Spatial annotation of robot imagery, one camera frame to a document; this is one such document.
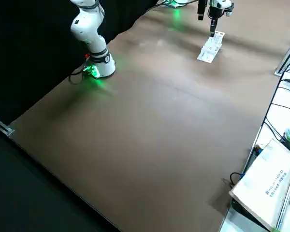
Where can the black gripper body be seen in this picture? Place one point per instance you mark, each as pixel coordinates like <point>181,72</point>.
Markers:
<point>213,13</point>

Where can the white test tube rack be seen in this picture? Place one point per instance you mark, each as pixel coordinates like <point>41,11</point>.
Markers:
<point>207,54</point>

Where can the cream printed cardboard box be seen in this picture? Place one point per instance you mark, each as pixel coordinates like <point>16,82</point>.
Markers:
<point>263,174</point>

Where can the aluminium frame post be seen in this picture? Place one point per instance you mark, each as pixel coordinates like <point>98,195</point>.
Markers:
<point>2,126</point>
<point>288,54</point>

